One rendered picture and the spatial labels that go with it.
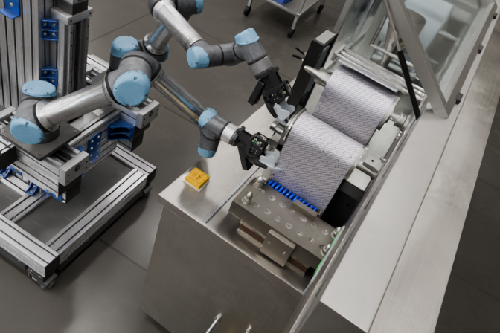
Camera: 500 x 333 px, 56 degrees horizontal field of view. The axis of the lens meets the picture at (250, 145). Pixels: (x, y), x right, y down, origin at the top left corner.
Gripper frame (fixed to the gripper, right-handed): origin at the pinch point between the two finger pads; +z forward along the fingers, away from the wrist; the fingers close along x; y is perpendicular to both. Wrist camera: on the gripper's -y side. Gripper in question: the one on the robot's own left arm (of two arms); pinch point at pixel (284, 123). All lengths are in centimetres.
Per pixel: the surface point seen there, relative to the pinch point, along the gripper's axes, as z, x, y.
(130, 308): 57, -30, -113
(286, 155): 9.7, -7.3, -0.5
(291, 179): 19.1, -7.3, -3.7
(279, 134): 3.8, 1.0, -5.2
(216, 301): 52, -33, -46
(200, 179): 6.1, -17.4, -34.9
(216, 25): -45, 248, -197
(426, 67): -8, -21, 60
